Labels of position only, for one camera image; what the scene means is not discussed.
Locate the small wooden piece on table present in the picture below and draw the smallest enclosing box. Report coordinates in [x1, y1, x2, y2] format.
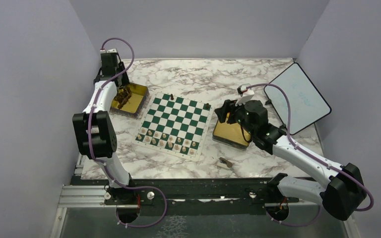
[217, 157, 233, 169]

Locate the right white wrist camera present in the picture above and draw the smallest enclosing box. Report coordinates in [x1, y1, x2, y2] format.
[235, 84, 254, 106]

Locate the gold tin with dark pieces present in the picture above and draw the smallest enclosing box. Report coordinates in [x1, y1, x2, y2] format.
[110, 83, 149, 119]

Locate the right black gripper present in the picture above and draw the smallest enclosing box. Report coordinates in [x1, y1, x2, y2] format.
[215, 96, 256, 136]

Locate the empty gold tin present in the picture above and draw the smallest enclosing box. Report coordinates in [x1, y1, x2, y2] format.
[212, 120, 251, 150]

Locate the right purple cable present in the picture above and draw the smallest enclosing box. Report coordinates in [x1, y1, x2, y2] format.
[246, 82, 375, 228]

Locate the light wooden chess pieces row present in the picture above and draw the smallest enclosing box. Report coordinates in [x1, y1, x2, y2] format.
[134, 127, 201, 157]

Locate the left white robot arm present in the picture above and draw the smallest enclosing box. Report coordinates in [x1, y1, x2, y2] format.
[72, 49, 136, 204]

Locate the green and white chessboard mat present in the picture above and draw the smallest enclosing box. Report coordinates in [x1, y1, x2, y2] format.
[132, 91, 213, 162]

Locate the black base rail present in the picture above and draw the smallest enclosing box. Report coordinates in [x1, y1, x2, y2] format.
[70, 176, 299, 218]

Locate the aluminium frame rail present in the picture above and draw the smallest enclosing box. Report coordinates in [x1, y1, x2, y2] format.
[50, 153, 140, 238]

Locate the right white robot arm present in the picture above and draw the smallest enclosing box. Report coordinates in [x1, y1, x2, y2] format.
[214, 100, 367, 221]

